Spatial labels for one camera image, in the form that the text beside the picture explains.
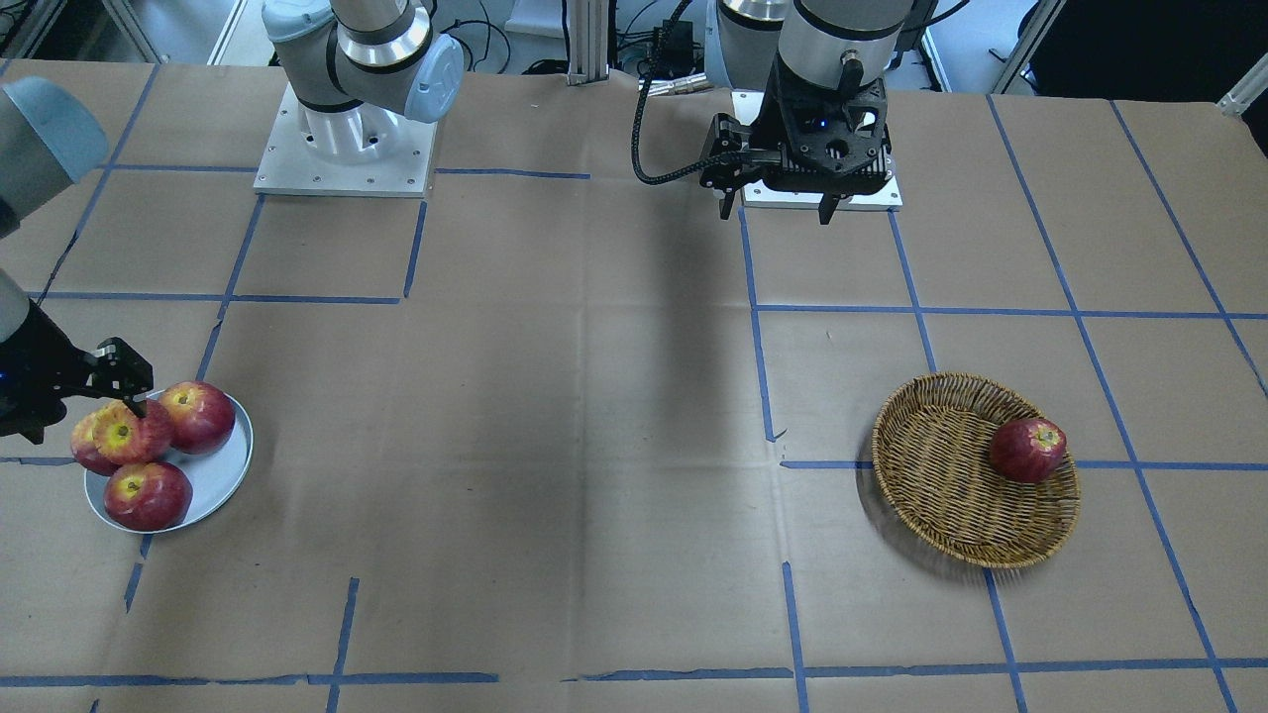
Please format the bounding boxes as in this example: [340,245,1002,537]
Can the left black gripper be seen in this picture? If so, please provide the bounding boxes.
[700,60,889,226]

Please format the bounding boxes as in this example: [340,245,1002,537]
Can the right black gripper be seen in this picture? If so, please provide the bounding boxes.
[1,302,153,444]

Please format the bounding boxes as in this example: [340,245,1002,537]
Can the yellow-red apple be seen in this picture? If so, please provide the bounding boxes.
[93,400,175,466]

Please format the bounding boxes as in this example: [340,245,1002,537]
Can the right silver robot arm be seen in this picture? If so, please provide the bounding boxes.
[1,1,467,444]

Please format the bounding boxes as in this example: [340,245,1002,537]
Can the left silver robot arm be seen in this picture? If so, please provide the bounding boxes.
[700,1,922,223]

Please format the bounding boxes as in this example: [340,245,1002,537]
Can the red apple plate outer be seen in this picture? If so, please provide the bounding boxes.
[68,409,119,477]

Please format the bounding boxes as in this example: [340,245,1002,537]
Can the red apple plate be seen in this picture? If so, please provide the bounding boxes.
[103,461,193,532]
[68,409,119,477]
[159,381,236,455]

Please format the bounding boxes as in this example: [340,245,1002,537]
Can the red apple plate back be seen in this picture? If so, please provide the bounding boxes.
[159,381,236,455]

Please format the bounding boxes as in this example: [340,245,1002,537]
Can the red apple plate front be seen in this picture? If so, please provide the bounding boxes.
[103,461,193,532]

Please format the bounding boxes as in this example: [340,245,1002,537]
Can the light blue plate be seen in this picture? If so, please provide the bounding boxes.
[82,395,254,534]

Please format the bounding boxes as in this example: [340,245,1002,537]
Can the wicker basket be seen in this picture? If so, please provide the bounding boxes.
[871,370,1082,568]

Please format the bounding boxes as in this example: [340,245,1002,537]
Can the dark red apple in basket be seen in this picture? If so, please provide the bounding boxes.
[988,417,1068,483]

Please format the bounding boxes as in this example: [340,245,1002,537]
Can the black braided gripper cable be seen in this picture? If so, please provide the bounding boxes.
[631,0,739,186]

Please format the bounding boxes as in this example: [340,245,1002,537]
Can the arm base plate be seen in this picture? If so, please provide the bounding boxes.
[254,86,437,198]
[732,89,904,212]

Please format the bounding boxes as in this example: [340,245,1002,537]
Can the aluminium frame post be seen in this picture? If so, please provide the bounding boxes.
[562,1,616,86]

